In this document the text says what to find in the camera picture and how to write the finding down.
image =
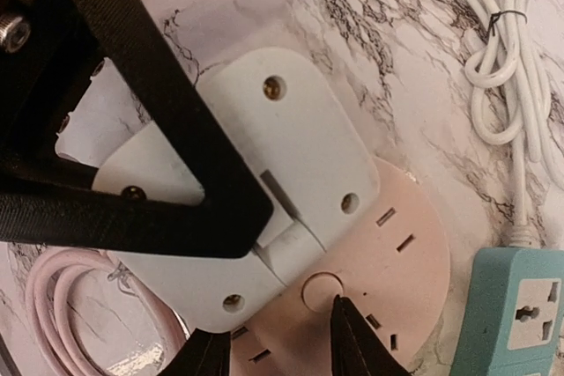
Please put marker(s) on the teal power strip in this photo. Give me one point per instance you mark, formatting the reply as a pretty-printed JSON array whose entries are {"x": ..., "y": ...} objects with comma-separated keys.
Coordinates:
[{"x": 513, "y": 313}]

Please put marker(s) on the pink round power strip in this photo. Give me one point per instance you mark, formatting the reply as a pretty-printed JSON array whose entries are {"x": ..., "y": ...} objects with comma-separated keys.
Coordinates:
[{"x": 393, "y": 264}]

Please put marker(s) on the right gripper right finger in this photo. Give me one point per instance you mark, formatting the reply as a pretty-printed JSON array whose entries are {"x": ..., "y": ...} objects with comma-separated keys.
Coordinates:
[{"x": 355, "y": 348}]

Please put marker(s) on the white plug adapter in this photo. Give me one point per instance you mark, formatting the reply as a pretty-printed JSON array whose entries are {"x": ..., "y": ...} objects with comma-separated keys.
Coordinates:
[{"x": 279, "y": 111}]

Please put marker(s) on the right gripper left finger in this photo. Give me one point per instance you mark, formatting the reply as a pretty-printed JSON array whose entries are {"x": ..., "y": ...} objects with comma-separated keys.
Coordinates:
[{"x": 48, "y": 200}]

